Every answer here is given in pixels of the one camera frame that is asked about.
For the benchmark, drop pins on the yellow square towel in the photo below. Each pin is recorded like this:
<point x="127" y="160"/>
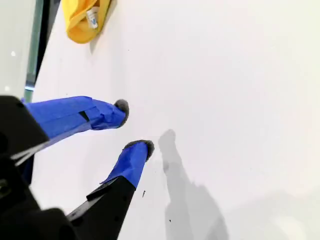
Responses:
<point x="77" y="27"/>

